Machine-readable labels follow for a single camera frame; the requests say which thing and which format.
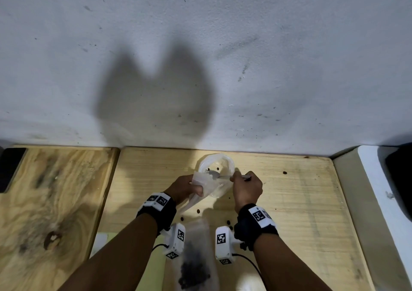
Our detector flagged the black bag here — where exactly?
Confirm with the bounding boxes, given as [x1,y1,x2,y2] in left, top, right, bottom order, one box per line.
[385,142,412,221]

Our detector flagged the black right camera cable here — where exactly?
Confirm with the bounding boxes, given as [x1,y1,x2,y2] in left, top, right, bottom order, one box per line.
[231,254,264,282]

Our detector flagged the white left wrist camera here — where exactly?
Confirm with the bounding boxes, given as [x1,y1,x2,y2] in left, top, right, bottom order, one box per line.
[164,223,187,260]

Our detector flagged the person's left hand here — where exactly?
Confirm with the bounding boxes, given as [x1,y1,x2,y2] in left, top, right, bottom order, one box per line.
[163,175,204,205]

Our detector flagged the black left wristband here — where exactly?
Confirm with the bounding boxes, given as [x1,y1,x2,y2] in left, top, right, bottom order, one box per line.
[136,192,177,236]

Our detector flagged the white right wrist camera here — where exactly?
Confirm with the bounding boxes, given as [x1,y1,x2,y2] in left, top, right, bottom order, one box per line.
[215,225,244,266]

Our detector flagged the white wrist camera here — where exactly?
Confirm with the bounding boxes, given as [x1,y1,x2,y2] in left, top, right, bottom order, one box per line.
[164,223,187,260]
[215,225,244,266]

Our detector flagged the black flat phone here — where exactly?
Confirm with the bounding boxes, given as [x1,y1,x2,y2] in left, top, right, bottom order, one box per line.
[0,147,27,194]

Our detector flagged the person's right forearm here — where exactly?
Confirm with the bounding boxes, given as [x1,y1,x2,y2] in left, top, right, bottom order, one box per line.
[254,234,332,291]

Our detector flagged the metal spoon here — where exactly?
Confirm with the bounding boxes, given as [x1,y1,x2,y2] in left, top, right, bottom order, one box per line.
[206,170,253,182]

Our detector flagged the small clear plastic bag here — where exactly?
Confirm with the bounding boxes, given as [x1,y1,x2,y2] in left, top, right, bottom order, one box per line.
[175,171,232,217]
[170,218,221,291]

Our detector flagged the person's right hand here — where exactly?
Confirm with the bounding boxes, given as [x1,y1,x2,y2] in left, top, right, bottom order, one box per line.
[230,171,264,213]

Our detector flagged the dark seeds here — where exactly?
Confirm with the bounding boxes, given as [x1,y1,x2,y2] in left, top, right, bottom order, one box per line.
[179,241,212,290]

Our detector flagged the black wristband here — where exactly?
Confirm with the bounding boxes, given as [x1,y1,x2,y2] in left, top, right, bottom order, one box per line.
[234,203,279,251]
[136,192,177,236]

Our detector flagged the black right wristband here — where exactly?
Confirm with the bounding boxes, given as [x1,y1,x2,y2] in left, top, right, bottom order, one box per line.
[234,203,279,251]

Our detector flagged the white cabinet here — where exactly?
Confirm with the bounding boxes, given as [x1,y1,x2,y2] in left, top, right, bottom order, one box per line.
[333,145,412,291]

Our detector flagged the yellow label backing sheet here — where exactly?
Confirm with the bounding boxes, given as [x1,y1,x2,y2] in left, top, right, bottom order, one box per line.
[91,233,167,291]

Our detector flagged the person's left forearm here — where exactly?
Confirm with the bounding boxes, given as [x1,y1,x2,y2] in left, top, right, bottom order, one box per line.
[58,213,158,291]

